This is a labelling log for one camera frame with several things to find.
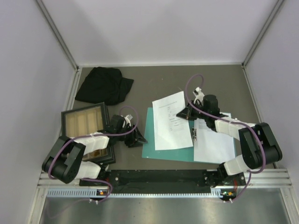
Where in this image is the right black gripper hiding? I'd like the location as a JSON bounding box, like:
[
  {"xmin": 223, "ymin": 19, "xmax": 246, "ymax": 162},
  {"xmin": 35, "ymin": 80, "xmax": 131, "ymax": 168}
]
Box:
[{"xmin": 177, "ymin": 100, "xmax": 209, "ymax": 121}]

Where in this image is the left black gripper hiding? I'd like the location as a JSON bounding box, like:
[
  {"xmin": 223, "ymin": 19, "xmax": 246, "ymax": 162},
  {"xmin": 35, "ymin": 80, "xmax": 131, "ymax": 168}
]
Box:
[{"xmin": 116, "ymin": 123, "xmax": 147, "ymax": 147}]

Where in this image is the metal folder clip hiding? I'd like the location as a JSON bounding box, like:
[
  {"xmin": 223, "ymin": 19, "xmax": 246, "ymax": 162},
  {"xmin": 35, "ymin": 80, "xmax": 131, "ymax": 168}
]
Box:
[{"xmin": 191, "ymin": 126, "xmax": 197, "ymax": 142}]

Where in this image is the white printed paper sheet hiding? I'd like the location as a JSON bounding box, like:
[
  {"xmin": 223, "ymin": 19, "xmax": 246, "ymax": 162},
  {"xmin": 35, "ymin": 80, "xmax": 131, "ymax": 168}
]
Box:
[{"xmin": 193, "ymin": 119, "xmax": 236, "ymax": 164}]

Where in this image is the teal plastic file folder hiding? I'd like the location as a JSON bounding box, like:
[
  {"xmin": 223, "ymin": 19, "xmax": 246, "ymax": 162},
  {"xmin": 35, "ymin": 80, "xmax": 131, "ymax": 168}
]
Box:
[{"xmin": 142, "ymin": 107, "xmax": 236, "ymax": 164}]

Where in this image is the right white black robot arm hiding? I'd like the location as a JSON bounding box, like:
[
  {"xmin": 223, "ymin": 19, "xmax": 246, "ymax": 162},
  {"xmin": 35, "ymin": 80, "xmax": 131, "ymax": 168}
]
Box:
[{"xmin": 176, "ymin": 93, "xmax": 282, "ymax": 185}]

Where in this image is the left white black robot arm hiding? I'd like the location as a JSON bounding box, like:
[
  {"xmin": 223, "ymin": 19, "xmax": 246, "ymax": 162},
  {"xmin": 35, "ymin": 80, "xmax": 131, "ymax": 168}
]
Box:
[{"xmin": 42, "ymin": 115, "xmax": 147, "ymax": 185}]

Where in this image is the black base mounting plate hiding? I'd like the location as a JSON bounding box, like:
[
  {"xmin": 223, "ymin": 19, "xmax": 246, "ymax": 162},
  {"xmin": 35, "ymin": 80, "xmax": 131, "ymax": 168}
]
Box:
[{"xmin": 78, "ymin": 169, "xmax": 246, "ymax": 187}]

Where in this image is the black framed display box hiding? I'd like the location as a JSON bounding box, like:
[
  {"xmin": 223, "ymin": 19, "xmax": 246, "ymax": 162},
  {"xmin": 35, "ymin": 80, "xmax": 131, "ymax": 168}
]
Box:
[{"xmin": 61, "ymin": 103, "xmax": 116, "ymax": 165}]

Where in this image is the black cloth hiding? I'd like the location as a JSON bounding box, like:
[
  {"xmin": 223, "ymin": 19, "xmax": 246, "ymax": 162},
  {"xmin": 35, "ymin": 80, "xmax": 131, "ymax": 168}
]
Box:
[{"xmin": 75, "ymin": 67, "xmax": 134, "ymax": 105}]

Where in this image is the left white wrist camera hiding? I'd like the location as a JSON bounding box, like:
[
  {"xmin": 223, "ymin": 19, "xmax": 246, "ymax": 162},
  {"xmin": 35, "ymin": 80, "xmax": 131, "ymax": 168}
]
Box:
[{"xmin": 124, "ymin": 114, "xmax": 133, "ymax": 125}]

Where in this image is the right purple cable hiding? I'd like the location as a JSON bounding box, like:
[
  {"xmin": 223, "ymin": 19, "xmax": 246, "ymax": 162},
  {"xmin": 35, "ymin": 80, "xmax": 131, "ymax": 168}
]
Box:
[{"xmin": 185, "ymin": 74, "xmax": 267, "ymax": 203}]

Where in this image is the purple cable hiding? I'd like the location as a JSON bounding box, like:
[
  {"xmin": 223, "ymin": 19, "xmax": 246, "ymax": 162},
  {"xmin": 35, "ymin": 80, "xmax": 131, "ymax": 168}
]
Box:
[
  {"xmin": 185, "ymin": 74, "xmax": 267, "ymax": 203},
  {"xmin": 48, "ymin": 106, "xmax": 141, "ymax": 203}
]

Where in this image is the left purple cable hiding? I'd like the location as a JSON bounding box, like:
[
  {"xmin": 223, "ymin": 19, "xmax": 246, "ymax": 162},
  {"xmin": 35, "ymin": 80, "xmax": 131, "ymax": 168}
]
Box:
[{"xmin": 48, "ymin": 106, "xmax": 141, "ymax": 203}]

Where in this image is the light blue slotted cable duct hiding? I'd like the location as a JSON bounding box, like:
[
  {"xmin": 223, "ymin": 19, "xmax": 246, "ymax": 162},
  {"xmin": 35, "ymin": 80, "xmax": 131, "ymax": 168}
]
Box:
[{"xmin": 47, "ymin": 188, "xmax": 225, "ymax": 198}]

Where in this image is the aluminium frame rail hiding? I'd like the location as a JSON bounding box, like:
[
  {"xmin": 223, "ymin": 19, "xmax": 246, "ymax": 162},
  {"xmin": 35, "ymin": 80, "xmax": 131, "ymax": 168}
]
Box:
[{"xmin": 35, "ymin": 0, "xmax": 79, "ymax": 70}]

